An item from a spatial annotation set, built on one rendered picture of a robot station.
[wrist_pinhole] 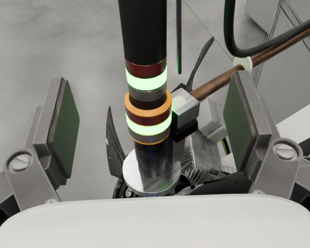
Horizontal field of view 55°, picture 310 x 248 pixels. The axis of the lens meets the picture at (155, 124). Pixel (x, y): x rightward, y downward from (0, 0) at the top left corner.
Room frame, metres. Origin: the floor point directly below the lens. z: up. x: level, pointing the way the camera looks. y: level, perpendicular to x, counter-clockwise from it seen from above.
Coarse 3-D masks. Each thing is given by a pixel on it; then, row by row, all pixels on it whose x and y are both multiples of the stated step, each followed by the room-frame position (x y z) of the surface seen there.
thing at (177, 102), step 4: (176, 96) 0.23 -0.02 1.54; (180, 96) 0.22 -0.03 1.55; (172, 100) 0.22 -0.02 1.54; (176, 100) 0.22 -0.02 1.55; (180, 100) 0.22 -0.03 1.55; (184, 100) 0.22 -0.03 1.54; (172, 104) 0.21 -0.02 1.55; (176, 104) 0.21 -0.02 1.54; (180, 104) 0.21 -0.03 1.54; (184, 104) 0.21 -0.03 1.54; (172, 108) 0.21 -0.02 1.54; (176, 108) 0.21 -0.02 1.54; (172, 116) 0.21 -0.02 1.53
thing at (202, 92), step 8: (304, 32) 0.34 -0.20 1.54; (288, 40) 0.32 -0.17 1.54; (296, 40) 0.33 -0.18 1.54; (272, 48) 0.31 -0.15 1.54; (280, 48) 0.31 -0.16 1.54; (256, 56) 0.29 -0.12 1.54; (264, 56) 0.29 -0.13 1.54; (272, 56) 0.30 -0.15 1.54; (240, 64) 0.28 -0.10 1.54; (256, 64) 0.28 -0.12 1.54; (224, 72) 0.26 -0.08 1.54; (232, 72) 0.26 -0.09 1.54; (216, 80) 0.25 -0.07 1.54; (224, 80) 0.25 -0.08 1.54; (200, 88) 0.24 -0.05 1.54; (208, 88) 0.24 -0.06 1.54; (216, 88) 0.24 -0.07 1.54; (200, 96) 0.23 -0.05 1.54
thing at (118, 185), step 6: (120, 180) 0.33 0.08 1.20; (180, 180) 0.33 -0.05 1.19; (186, 180) 0.32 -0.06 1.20; (120, 186) 0.32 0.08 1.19; (126, 186) 0.31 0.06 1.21; (180, 186) 0.32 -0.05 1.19; (186, 186) 0.31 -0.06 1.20; (114, 192) 0.31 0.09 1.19; (120, 192) 0.30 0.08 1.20; (132, 192) 0.29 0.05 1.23; (174, 192) 0.29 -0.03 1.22; (114, 198) 0.30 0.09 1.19
